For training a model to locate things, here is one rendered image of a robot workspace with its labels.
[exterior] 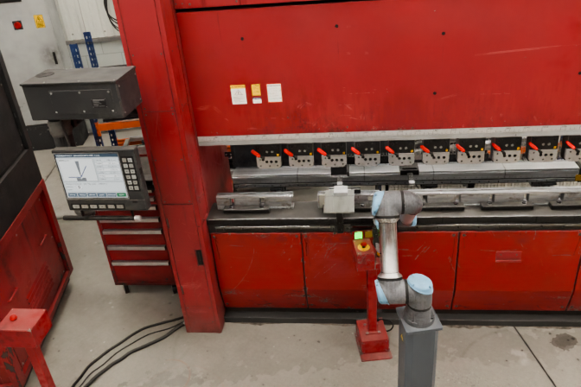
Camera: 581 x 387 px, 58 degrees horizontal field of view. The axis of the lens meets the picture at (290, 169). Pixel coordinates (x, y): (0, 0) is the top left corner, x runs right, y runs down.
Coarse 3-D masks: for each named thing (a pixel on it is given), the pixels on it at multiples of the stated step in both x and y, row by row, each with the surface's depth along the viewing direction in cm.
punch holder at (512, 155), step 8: (512, 136) 298; (520, 136) 297; (496, 144) 301; (504, 144) 300; (512, 144) 300; (520, 144) 300; (496, 152) 303; (512, 152) 302; (496, 160) 306; (504, 160) 305; (512, 160) 304
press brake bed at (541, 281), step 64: (256, 256) 342; (320, 256) 337; (448, 256) 327; (576, 256) 317; (256, 320) 369; (320, 320) 363; (384, 320) 357; (448, 320) 352; (512, 320) 346; (576, 320) 342
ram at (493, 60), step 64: (384, 0) 271; (448, 0) 268; (512, 0) 265; (576, 0) 262; (192, 64) 297; (256, 64) 294; (320, 64) 290; (384, 64) 286; (448, 64) 283; (512, 64) 279; (576, 64) 276; (256, 128) 312; (320, 128) 308; (384, 128) 304; (448, 128) 300
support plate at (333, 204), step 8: (328, 192) 326; (352, 192) 324; (328, 200) 317; (336, 200) 316; (344, 200) 315; (352, 200) 315; (328, 208) 309; (336, 208) 308; (344, 208) 308; (352, 208) 307
